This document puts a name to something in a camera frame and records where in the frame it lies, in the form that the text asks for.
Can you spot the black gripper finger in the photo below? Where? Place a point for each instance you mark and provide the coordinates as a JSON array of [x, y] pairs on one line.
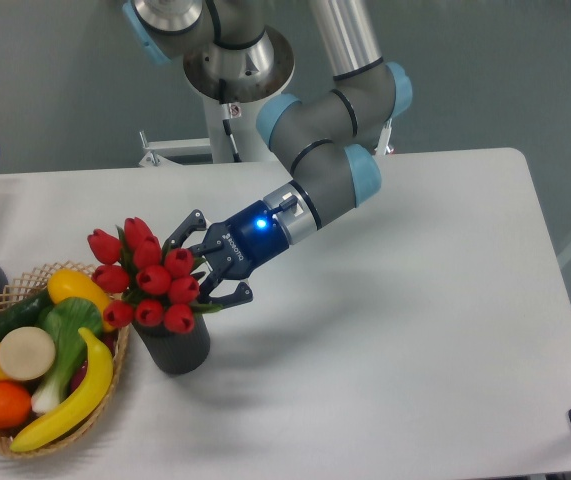
[[242, 294], [194, 222]]

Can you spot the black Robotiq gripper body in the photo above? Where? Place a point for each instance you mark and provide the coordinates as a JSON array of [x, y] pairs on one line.
[[236, 247]]

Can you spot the red tulip bouquet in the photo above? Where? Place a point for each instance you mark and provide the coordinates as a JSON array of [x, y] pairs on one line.
[[152, 285]]

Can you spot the dark grey ribbed vase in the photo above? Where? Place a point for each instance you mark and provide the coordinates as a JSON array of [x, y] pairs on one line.
[[176, 353]]

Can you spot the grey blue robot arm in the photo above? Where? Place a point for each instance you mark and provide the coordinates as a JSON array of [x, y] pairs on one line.
[[329, 180]]

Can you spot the yellow plastic banana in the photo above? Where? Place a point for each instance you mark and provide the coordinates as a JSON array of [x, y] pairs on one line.
[[78, 406]]

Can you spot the green bok choy toy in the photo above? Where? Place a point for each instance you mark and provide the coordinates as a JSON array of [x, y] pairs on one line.
[[62, 323]]

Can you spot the woven wicker basket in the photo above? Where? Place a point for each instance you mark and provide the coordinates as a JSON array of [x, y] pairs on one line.
[[25, 285]]

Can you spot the green cucumber toy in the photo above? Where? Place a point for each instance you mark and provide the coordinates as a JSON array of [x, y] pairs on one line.
[[24, 313]]

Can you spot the beige round slice toy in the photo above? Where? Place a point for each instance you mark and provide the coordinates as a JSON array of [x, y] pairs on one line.
[[26, 353]]

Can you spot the orange plastic orange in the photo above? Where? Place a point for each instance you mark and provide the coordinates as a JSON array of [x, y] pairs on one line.
[[15, 405]]

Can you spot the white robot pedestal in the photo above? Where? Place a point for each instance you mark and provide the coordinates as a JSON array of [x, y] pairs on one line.
[[241, 78]]

